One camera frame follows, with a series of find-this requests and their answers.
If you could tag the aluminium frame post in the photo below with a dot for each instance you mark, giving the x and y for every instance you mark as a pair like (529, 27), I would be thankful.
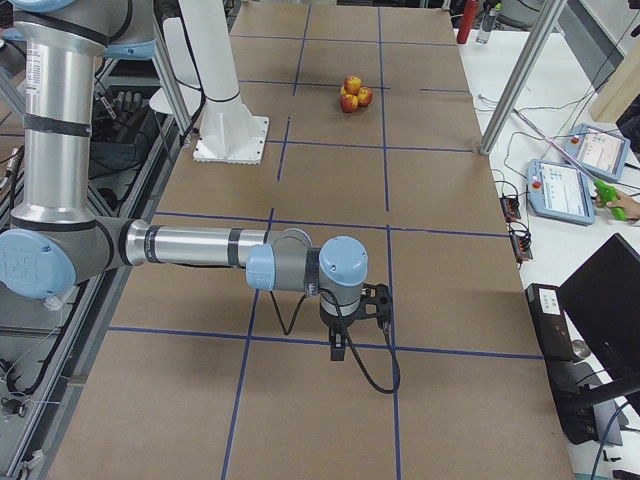
(530, 53)

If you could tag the brown paper table cover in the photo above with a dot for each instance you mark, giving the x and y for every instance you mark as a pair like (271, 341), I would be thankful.
(405, 349)

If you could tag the black monitor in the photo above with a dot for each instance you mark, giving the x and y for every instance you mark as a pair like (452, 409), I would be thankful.
(601, 299)

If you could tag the person in white hoodie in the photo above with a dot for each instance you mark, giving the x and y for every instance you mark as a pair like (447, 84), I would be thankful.
(626, 204)

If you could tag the near blue teach pendant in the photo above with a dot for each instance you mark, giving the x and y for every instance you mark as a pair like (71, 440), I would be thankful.
(559, 191)

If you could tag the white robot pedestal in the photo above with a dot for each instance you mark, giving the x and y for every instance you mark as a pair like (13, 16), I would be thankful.
(200, 54)

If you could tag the red yellow apple front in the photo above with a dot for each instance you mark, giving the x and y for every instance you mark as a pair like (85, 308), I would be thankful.
(364, 96)

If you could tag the red bottle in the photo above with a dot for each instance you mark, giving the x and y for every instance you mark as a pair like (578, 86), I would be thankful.
(467, 21)

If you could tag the far blue teach pendant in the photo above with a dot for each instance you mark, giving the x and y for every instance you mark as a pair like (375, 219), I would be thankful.
(601, 152)

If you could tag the red yellow apple left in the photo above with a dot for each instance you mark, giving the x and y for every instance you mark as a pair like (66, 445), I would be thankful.
(349, 103)

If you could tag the silver reacher grabber tool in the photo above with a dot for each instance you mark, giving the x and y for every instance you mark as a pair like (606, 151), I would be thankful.
(602, 188)

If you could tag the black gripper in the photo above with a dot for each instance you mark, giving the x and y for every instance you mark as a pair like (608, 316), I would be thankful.
(336, 321)

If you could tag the black desktop computer box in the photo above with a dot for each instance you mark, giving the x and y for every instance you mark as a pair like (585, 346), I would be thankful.
(570, 360)

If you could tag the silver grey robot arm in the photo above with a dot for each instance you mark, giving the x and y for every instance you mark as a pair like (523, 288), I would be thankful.
(55, 241)

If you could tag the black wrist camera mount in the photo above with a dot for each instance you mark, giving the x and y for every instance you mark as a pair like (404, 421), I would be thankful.
(376, 303)

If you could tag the blue teach pendant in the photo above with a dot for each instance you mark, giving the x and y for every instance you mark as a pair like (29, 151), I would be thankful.
(601, 152)
(559, 191)

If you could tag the clear water bottle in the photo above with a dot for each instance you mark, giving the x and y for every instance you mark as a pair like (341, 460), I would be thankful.
(491, 10)

